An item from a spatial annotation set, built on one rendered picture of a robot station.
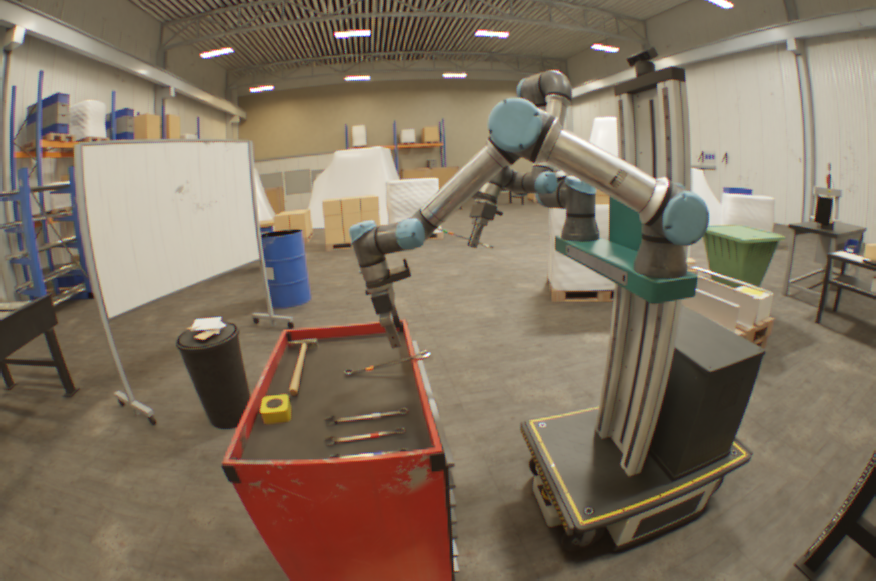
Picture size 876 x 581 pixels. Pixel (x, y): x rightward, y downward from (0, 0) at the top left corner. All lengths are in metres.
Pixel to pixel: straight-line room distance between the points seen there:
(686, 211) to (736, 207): 7.52
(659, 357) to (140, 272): 3.10
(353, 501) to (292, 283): 3.90
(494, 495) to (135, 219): 2.88
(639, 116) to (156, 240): 3.09
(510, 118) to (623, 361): 1.10
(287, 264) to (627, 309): 3.83
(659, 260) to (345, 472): 0.87
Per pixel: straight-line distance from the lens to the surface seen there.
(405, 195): 8.02
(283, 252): 4.51
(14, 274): 9.33
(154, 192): 3.12
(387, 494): 0.85
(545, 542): 1.76
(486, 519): 1.82
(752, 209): 8.43
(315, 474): 0.81
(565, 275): 4.15
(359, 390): 1.05
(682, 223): 0.83
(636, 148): 1.39
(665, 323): 1.25
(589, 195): 1.40
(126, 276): 2.97
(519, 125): 0.78
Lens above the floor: 1.47
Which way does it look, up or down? 12 degrees down
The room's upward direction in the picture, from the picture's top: 3 degrees counter-clockwise
